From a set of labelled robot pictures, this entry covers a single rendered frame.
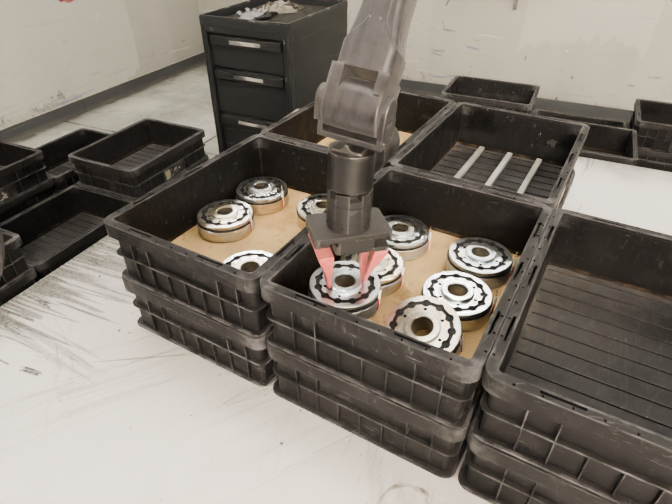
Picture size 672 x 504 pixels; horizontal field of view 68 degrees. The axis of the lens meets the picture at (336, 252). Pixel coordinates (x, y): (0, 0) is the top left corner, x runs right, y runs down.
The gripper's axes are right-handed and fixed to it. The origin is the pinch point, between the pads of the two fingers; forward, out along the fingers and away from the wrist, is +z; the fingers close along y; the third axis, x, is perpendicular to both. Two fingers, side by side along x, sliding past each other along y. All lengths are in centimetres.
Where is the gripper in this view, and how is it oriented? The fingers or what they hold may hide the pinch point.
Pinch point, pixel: (345, 278)
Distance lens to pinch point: 70.2
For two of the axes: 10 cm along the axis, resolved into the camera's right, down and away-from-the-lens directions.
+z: -0.3, 8.2, 5.7
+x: 2.5, 5.6, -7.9
